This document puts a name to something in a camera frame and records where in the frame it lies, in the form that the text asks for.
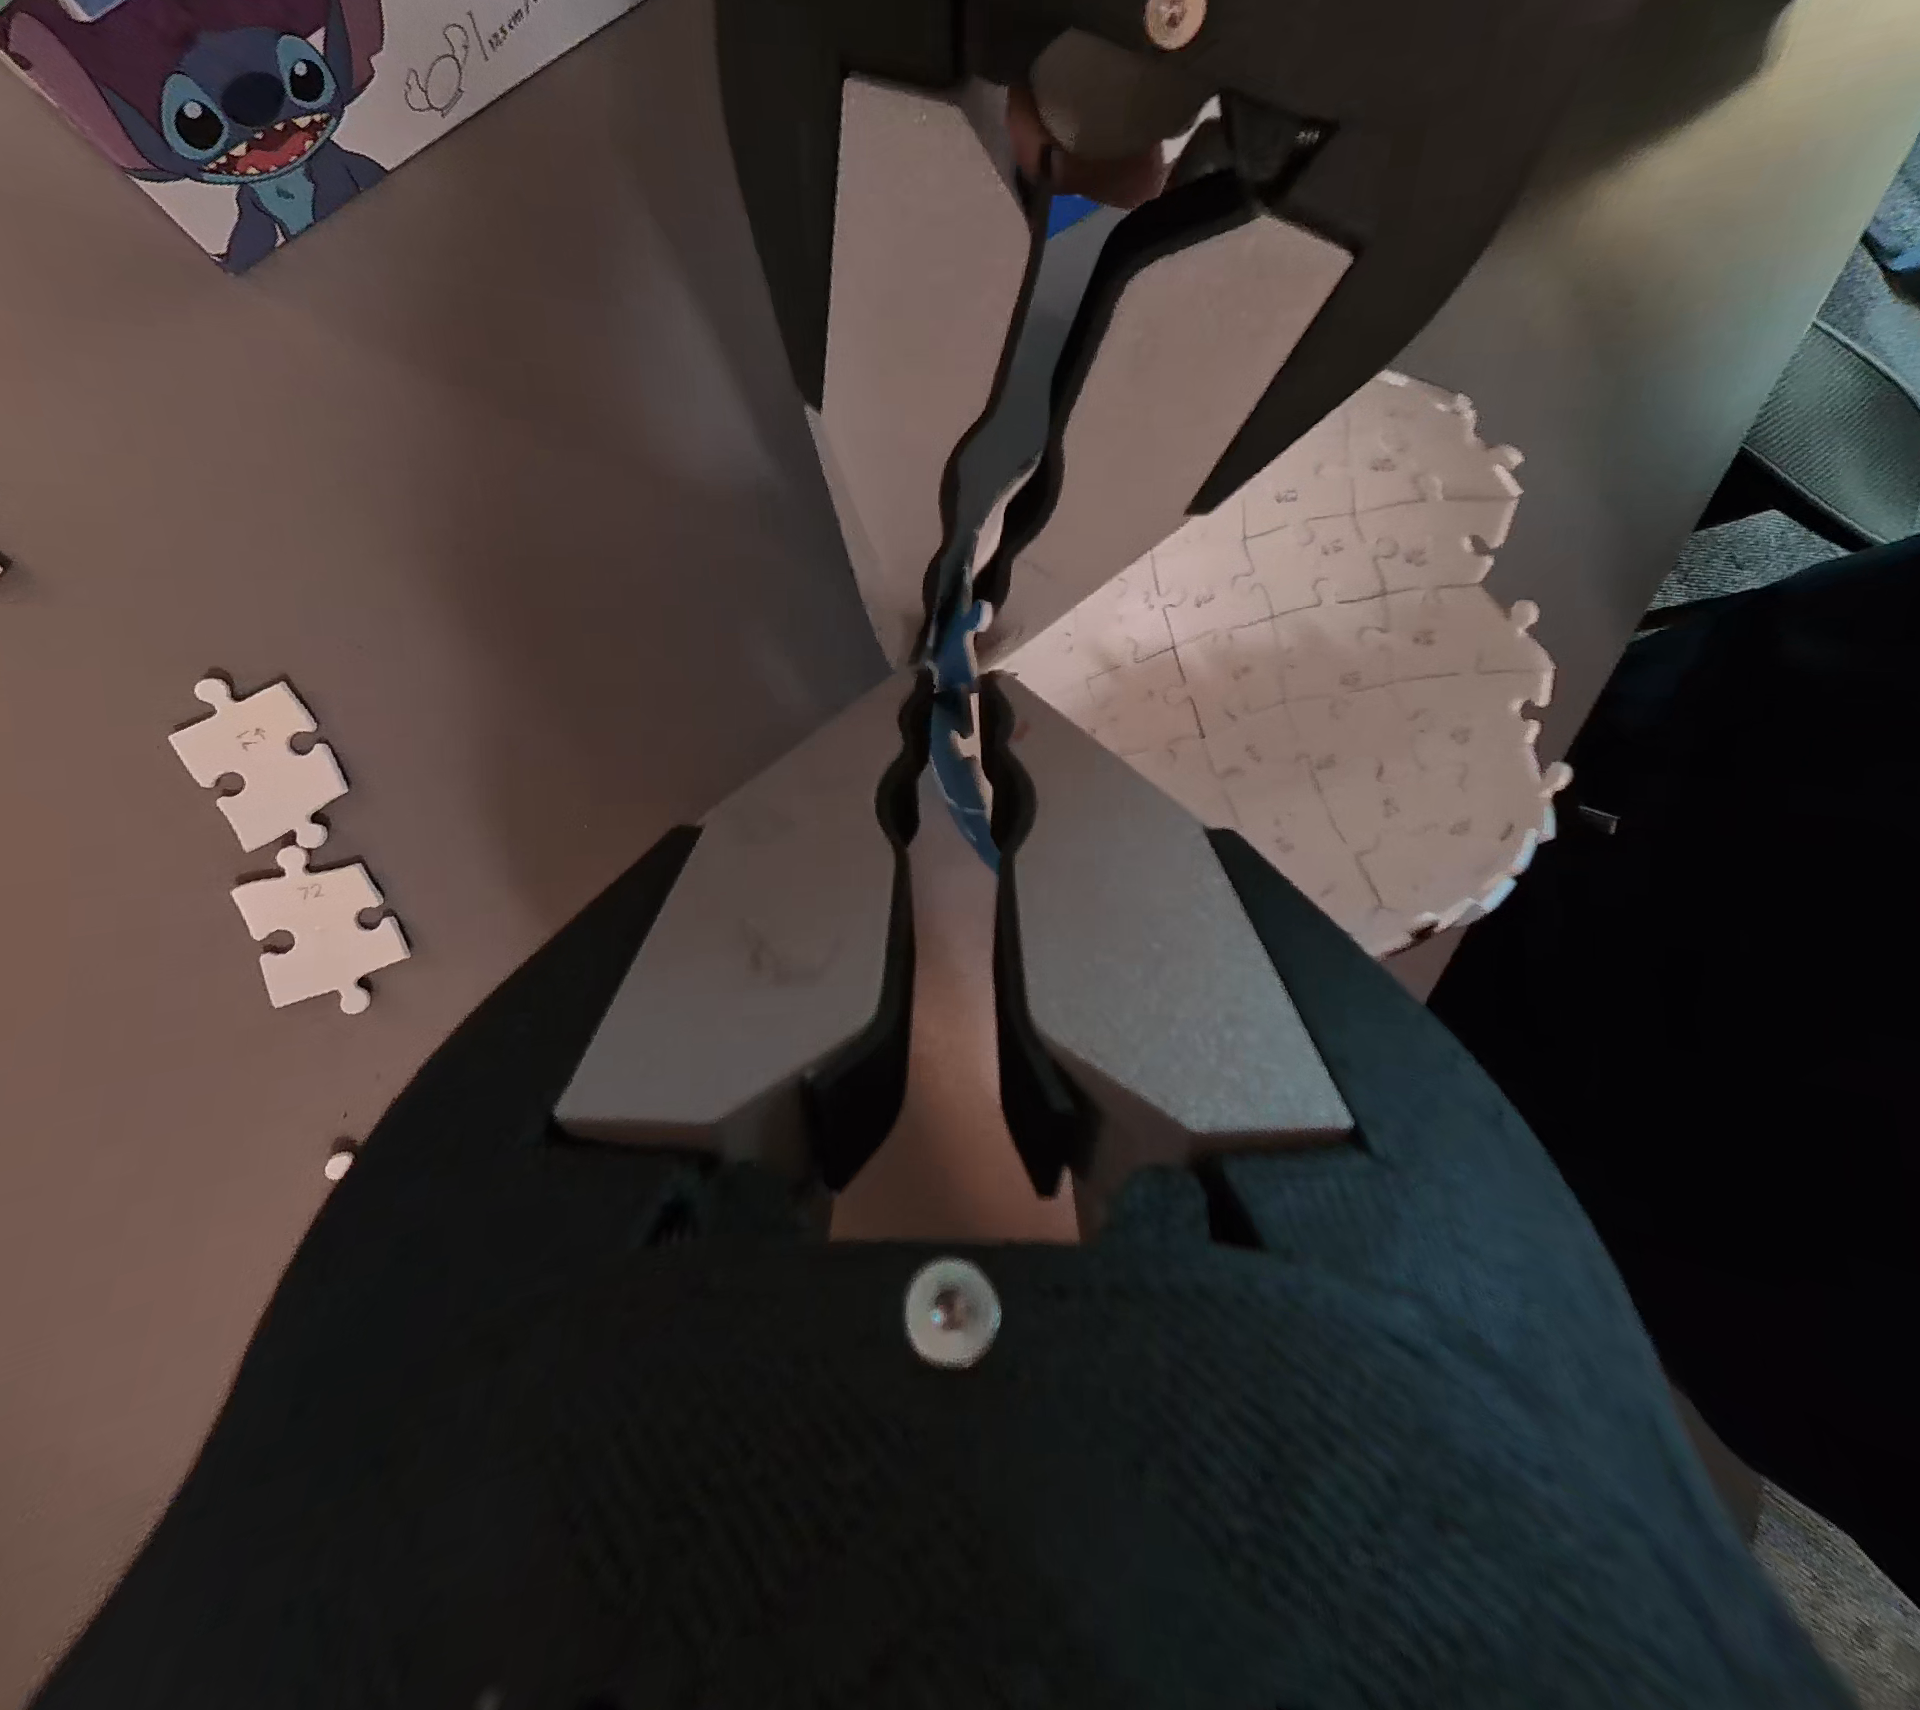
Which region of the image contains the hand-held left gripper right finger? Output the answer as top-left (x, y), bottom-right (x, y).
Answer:
top-left (981, 675), bottom-right (1360, 1195)

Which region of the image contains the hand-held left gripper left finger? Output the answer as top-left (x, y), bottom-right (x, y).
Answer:
top-left (553, 675), bottom-right (919, 1189)

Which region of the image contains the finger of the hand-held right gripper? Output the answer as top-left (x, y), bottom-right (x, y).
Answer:
top-left (810, 74), bottom-right (1052, 670)
top-left (981, 202), bottom-right (1360, 649)

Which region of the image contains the blue puzzle ball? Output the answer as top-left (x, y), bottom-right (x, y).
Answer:
top-left (1004, 367), bottom-right (1577, 962)

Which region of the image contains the printed puzzle box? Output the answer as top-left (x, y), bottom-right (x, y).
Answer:
top-left (0, 0), bottom-right (738, 276)

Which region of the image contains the person's right hand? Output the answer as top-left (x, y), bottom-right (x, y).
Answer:
top-left (1008, 78), bottom-right (1176, 216)

